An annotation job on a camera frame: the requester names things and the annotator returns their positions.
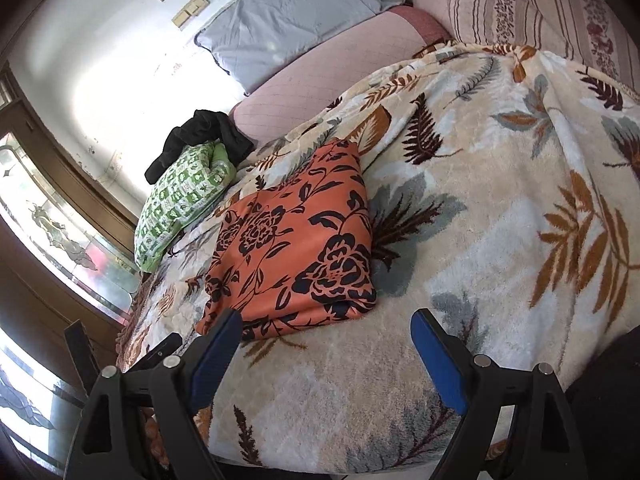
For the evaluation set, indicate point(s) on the black garment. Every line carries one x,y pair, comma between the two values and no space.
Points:
204,126

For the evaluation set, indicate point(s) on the orange floral blouse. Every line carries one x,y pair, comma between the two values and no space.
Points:
298,255

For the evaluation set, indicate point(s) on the beige wall switch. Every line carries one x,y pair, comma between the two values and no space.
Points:
192,9

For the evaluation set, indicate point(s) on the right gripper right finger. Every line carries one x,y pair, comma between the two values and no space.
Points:
514,424

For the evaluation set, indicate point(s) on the leaf pattern fleece blanket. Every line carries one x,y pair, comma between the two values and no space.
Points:
503,193

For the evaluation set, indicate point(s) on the green white patterned pillow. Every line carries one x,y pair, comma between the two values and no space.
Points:
182,194

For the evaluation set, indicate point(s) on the grey pillow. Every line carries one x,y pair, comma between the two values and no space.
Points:
252,40

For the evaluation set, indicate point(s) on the stained glass wooden door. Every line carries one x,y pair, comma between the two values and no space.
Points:
65,258

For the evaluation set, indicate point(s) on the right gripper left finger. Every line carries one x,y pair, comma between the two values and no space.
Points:
139,424

